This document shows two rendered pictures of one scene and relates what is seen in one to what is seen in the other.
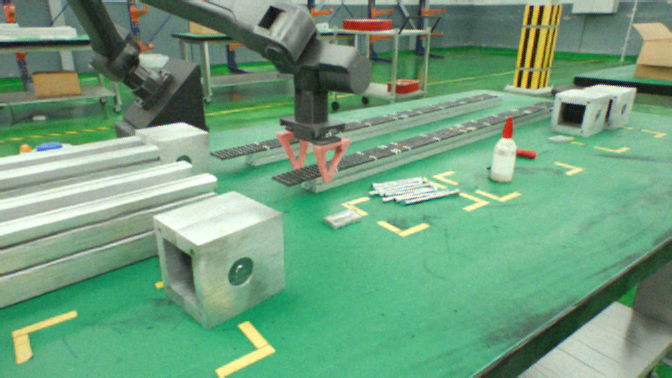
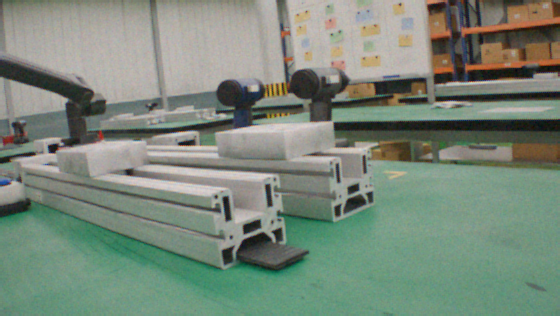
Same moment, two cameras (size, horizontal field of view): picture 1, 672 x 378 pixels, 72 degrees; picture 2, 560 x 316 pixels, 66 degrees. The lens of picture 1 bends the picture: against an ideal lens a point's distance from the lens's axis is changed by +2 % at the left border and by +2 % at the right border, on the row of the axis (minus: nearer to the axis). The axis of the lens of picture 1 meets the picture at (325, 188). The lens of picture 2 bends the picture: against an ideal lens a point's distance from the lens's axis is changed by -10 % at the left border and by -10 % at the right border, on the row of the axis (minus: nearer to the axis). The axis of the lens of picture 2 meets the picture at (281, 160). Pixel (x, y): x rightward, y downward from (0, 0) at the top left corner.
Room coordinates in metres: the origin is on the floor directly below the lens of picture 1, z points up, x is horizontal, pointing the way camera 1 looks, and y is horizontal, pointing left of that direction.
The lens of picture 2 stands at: (0.21, 1.42, 0.96)
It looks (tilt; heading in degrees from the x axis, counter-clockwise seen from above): 8 degrees down; 267
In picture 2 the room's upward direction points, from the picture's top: 6 degrees counter-clockwise
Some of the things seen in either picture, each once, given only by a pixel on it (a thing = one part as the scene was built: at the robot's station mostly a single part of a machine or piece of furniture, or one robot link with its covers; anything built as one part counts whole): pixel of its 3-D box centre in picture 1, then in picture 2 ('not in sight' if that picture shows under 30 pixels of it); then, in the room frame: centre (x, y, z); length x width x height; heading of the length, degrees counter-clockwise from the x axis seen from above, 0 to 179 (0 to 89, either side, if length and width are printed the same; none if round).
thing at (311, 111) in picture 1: (311, 109); (77, 129); (0.75, 0.02, 0.92); 0.10 x 0.07 x 0.07; 41
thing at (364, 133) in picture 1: (401, 121); not in sight; (1.20, -0.21, 0.79); 0.96 x 0.04 x 0.03; 131
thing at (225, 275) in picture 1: (215, 250); (173, 152); (0.44, 0.12, 0.83); 0.11 x 0.10 x 0.10; 45
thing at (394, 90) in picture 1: (382, 66); not in sight; (5.00, -0.61, 0.50); 1.03 x 0.55 x 1.01; 42
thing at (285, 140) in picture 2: not in sight; (274, 148); (0.18, 0.67, 0.87); 0.16 x 0.11 x 0.07; 131
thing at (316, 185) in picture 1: (464, 134); not in sight; (1.06, -0.33, 0.79); 0.96 x 0.04 x 0.03; 131
